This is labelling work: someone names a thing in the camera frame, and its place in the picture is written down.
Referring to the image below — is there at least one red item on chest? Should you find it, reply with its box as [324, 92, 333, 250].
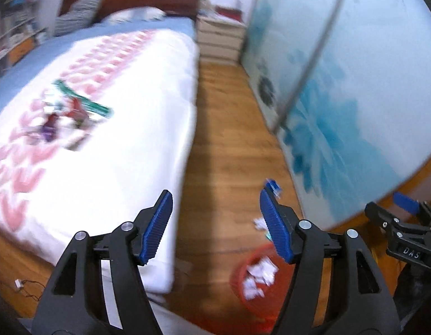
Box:
[215, 5, 246, 23]

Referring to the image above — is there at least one wardrobe with blue flower doors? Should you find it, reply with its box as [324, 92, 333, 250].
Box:
[241, 0, 431, 226]

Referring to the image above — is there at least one striped pillow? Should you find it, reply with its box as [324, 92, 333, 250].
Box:
[54, 0, 106, 37]

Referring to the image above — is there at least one white paper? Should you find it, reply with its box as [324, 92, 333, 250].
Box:
[244, 256, 279, 301]

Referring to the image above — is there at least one red wrapper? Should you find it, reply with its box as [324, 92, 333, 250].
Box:
[67, 98, 88, 123]

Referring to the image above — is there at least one purple wrapper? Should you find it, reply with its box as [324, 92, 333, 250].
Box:
[41, 113, 60, 143]

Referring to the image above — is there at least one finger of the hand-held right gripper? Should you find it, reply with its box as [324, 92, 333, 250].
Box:
[364, 201, 423, 233]
[393, 192, 431, 224]

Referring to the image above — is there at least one green wrapper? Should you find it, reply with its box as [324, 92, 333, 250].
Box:
[53, 78, 114, 118]

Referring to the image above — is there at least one white pillow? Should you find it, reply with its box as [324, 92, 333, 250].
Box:
[104, 7, 167, 26]

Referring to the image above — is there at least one white chest of drawers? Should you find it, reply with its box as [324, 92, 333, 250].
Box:
[196, 16, 247, 66]

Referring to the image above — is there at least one bookshelf with books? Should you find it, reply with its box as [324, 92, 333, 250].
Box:
[0, 0, 50, 88]

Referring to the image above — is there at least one blue packet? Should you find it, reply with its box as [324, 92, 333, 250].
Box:
[265, 179, 282, 198]

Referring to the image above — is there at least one wooden bed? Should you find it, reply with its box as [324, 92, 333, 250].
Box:
[0, 0, 209, 295]

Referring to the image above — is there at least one red plastic basket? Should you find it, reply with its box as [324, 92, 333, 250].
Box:
[229, 243, 300, 316]

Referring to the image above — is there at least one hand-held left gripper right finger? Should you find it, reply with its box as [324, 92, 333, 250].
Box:
[259, 188, 402, 335]

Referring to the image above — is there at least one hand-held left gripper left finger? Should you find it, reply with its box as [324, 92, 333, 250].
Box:
[31, 189, 174, 335]

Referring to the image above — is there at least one white plastic wrapper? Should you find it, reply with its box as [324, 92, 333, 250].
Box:
[44, 89, 67, 112]

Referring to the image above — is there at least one white blanket with pink print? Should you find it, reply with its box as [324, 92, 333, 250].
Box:
[0, 28, 199, 294]

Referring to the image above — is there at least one white charger with cable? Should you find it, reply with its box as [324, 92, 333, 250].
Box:
[13, 277, 45, 301]

